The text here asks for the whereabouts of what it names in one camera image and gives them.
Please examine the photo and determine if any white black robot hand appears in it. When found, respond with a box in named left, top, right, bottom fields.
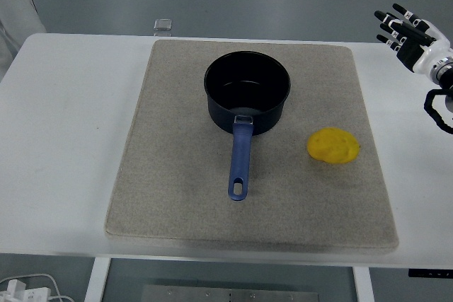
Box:
left=374, top=3, right=453, bottom=80

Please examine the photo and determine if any beige fabric mat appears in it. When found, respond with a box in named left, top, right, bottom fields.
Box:
left=103, top=39, right=400, bottom=255

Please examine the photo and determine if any black table control panel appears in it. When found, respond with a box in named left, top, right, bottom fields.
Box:
left=408, top=268, right=453, bottom=279

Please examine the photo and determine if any white table leg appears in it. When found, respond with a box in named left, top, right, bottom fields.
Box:
left=84, top=257, right=113, bottom=302
left=352, top=265, right=375, bottom=302

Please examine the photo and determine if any small clear plastic box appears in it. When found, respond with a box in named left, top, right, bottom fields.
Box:
left=153, top=18, right=174, bottom=32

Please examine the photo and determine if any person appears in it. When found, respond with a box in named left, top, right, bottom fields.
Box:
left=0, top=0, right=48, bottom=80

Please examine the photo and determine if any white power strip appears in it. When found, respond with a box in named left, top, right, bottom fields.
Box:
left=0, top=279, right=53, bottom=302

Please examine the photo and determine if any blue pot with handle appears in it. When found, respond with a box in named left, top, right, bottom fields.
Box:
left=203, top=50, right=292, bottom=202

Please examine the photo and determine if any white cable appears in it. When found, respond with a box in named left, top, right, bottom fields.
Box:
left=0, top=272, right=76, bottom=302

